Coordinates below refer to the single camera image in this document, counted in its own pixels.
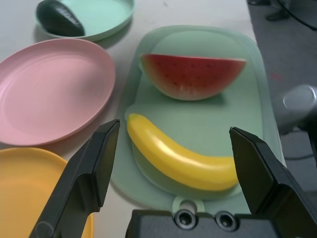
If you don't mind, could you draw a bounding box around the green cutting board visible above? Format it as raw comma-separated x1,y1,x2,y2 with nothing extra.
110,24,287,216

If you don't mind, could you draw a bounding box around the yellow plastic plate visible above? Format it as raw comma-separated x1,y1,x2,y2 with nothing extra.
0,147,95,238

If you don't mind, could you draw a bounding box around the grey left robot leg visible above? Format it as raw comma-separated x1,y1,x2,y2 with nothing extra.
276,84,317,136

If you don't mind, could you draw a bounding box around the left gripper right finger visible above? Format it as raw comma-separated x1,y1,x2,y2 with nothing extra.
229,126,317,238

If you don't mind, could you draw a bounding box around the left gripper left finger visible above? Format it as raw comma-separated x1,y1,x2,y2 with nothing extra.
28,119,121,238

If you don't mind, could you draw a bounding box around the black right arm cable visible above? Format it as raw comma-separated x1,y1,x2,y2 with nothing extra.
278,0,317,32

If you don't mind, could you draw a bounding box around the red watermelon slice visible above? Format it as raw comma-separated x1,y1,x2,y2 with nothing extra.
140,53,248,101

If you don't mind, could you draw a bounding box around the mint green plastic plate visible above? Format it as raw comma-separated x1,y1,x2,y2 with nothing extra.
34,0,136,42

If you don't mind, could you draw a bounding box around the pink plastic plate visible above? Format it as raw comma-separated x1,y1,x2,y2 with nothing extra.
0,38,116,146

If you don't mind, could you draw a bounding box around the dark green avocado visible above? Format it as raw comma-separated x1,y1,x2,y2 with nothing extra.
36,0,85,37

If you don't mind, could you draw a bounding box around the yellow toy banana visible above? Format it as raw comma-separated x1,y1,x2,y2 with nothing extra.
126,113,240,191

